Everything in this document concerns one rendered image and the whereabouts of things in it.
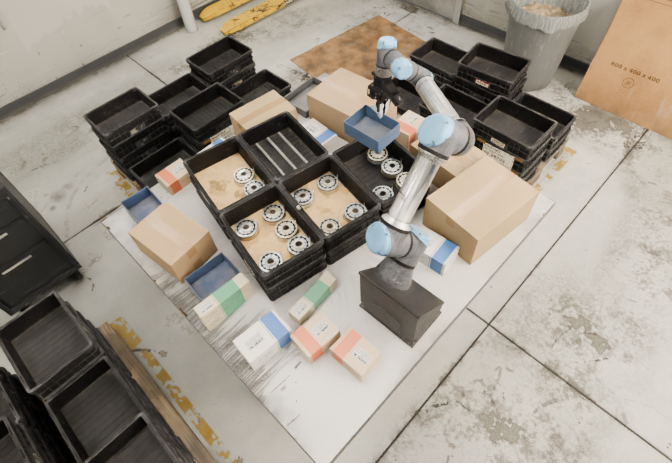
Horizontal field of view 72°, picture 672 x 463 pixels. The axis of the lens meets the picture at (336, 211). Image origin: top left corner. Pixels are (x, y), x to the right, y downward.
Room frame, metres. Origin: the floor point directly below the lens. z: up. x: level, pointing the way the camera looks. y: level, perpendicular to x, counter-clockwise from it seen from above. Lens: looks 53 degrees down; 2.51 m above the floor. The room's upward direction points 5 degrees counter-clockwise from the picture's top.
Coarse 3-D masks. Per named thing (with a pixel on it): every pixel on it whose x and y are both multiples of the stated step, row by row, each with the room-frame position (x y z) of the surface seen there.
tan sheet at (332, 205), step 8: (312, 184) 1.46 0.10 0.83; (320, 192) 1.40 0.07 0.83; (336, 192) 1.40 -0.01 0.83; (344, 192) 1.39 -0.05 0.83; (320, 200) 1.36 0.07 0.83; (328, 200) 1.35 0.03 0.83; (336, 200) 1.35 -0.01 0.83; (344, 200) 1.34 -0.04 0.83; (352, 200) 1.34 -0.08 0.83; (312, 208) 1.31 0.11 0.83; (320, 208) 1.31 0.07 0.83; (328, 208) 1.30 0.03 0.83; (336, 208) 1.30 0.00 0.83; (344, 208) 1.30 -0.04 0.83; (312, 216) 1.27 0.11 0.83; (320, 216) 1.26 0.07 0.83; (328, 216) 1.26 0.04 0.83; (336, 216) 1.25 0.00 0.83; (344, 224) 1.21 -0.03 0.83
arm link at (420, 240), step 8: (416, 232) 0.95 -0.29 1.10; (424, 232) 0.98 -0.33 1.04; (416, 240) 0.93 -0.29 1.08; (424, 240) 0.93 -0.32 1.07; (416, 248) 0.90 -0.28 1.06; (424, 248) 0.92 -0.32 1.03; (408, 256) 0.89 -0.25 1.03; (416, 256) 0.89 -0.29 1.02; (408, 264) 0.87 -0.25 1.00; (416, 264) 0.88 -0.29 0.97
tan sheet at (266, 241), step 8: (256, 216) 1.30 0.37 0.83; (288, 216) 1.28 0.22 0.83; (264, 224) 1.25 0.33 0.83; (264, 232) 1.20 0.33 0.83; (272, 232) 1.20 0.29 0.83; (240, 240) 1.17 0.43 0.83; (256, 240) 1.16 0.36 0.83; (264, 240) 1.16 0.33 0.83; (272, 240) 1.15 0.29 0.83; (248, 248) 1.12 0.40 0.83; (256, 248) 1.12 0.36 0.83; (264, 248) 1.12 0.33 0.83; (272, 248) 1.11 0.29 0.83; (280, 248) 1.11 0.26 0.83; (256, 256) 1.08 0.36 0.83; (288, 256) 1.06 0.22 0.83
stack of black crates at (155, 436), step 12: (132, 420) 0.51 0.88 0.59; (144, 420) 0.51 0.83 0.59; (120, 432) 0.47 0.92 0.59; (132, 432) 0.48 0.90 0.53; (144, 432) 0.49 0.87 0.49; (156, 432) 0.46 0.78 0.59; (168, 432) 0.51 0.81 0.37; (108, 444) 0.43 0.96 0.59; (120, 444) 0.45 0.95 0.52; (132, 444) 0.45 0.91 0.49; (144, 444) 0.44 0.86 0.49; (156, 444) 0.44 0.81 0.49; (168, 444) 0.43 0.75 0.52; (180, 444) 0.48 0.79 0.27; (96, 456) 0.40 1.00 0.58; (108, 456) 0.41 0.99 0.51; (120, 456) 0.41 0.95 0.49; (132, 456) 0.40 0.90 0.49; (144, 456) 0.40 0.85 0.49; (156, 456) 0.40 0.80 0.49; (168, 456) 0.39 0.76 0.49; (180, 456) 0.39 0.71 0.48; (192, 456) 0.45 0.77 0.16
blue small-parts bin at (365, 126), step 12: (360, 108) 1.61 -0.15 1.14; (348, 120) 1.56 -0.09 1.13; (360, 120) 1.61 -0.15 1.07; (372, 120) 1.60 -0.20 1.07; (384, 120) 1.56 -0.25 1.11; (348, 132) 1.52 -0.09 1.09; (360, 132) 1.47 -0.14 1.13; (372, 132) 1.52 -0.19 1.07; (384, 132) 1.51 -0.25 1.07; (396, 132) 1.48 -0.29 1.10; (372, 144) 1.42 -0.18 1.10; (384, 144) 1.42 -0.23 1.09
